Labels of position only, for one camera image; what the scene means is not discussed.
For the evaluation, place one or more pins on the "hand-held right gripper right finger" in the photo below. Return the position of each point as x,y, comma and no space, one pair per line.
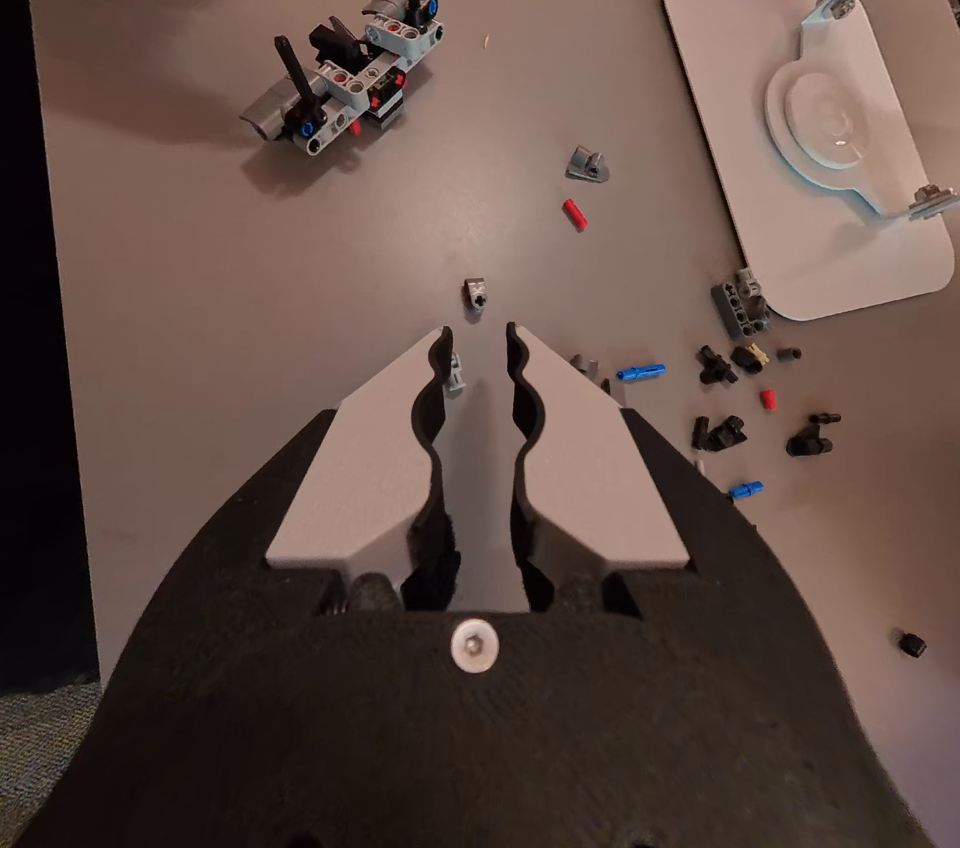
600,488

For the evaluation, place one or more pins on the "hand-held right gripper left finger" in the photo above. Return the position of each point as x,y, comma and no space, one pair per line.
352,481

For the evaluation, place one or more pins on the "grey lego axle connector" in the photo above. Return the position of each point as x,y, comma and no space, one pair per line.
475,297

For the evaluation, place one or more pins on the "long blue lego axle pin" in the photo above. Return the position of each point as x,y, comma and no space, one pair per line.
641,372

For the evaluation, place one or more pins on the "grey angled lego piece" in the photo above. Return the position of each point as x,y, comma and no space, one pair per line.
582,362

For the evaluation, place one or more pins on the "black lego connector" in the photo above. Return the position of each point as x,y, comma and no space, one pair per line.
810,445
720,434
716,366

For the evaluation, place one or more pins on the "short blue lego pin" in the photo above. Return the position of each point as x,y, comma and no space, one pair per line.
746,490

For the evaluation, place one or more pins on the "light grey lego connector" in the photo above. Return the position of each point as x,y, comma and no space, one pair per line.
457,376

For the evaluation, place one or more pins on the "short red lego pin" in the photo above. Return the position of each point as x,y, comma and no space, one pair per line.
769,400

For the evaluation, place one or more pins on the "black and tan lego pin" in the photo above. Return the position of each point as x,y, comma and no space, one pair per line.
750,358

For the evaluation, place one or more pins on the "dark grey lego bush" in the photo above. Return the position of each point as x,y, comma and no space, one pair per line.
788,355

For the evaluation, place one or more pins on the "grey curved lego piece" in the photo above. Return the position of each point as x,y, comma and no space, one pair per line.
586,166

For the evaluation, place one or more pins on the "black lego bush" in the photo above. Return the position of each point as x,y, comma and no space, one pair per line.
911,645

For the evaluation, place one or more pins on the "grey and black lego model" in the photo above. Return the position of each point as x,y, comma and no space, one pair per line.
352,80

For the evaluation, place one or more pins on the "dark cloth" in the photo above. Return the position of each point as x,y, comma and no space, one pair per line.
37,263

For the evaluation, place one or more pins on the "grey lego beam frame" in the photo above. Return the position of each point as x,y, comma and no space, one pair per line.
739,308

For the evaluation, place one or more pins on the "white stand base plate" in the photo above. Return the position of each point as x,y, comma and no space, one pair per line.
750,113

